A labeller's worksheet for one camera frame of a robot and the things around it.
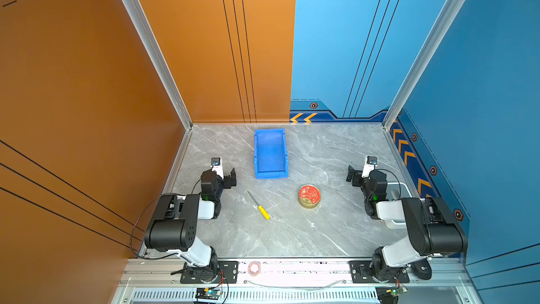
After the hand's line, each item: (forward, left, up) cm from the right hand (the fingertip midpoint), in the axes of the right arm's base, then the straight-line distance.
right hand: (359, 167), depth 94 cm
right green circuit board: (-46, -1, -9) cm, 47 cm away
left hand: (0, +61, +1) cm, 61 cm away
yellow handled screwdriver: (-18, +43, -5) cm, 47 cm away
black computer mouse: (-39, -14, -6) cm, 41 cm away
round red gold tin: (-12, +23, -4) cm, 27 cm away
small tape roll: (-40, +46, -8) cm, 61 cm away
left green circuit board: (-46, +61, -8) cm, 76 cm away
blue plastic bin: (+16, +41, -9) cm, 45 cm away
